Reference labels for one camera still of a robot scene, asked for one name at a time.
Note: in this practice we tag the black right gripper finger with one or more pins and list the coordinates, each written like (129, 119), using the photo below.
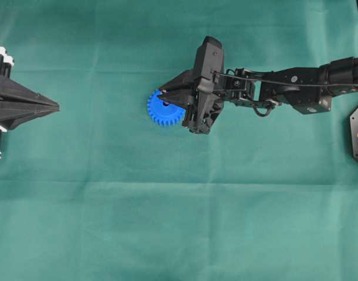
(182, 82)
(178, 99)

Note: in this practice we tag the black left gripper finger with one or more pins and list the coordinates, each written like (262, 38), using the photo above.
(13, 91)
(13, 114)

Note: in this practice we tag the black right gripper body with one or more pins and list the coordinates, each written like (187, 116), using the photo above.
(202, 113)

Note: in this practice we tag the blue plastic gear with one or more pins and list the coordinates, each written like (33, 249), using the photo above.
(163, 113)

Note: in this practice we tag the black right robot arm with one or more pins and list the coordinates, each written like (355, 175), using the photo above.
(308, 90)

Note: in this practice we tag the green table cloth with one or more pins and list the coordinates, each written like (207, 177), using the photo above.
(97, 191)

